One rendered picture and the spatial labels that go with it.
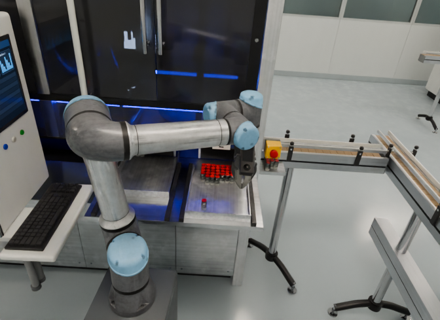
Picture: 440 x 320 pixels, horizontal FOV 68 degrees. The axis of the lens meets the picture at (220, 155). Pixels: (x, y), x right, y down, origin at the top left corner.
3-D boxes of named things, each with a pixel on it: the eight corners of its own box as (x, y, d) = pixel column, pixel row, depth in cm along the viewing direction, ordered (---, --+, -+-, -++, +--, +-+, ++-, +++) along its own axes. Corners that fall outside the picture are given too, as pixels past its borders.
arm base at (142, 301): (148, 320, 102) (147, 300, 97) (101, 314, 103) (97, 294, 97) (160, 279, 115) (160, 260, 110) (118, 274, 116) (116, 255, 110)
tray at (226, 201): (193, 170, 159) (193, 164, 157) (246, 174, 159) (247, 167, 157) (184, 217, 130) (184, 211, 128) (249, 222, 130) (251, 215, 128)
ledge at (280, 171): (256, 160, 175) (257, 156, 174) (281, 161, 176) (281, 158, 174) (259, 174, 163) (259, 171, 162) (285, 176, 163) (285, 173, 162)
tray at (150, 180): (128, 154, 168) (128, 148, 166) (179, 157, 168) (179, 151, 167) (107, 194, 139) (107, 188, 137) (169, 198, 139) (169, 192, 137)
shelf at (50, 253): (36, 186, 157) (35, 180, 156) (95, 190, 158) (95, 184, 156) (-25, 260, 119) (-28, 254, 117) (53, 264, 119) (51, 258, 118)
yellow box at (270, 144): (263, 150, 164) (265, 138, 160) (277, 152, 164) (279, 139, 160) (264, 158, 157) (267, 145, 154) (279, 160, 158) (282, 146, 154)
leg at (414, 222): (362, 300, 196) (408, 199, 156) (377, 301, 196) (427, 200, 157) (367, 314, 188) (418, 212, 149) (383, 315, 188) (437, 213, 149)
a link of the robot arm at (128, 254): (113, 298, 97) (109, 267, 90) (107, 264, 107) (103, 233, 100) (154, 285, 101) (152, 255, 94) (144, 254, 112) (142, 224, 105)
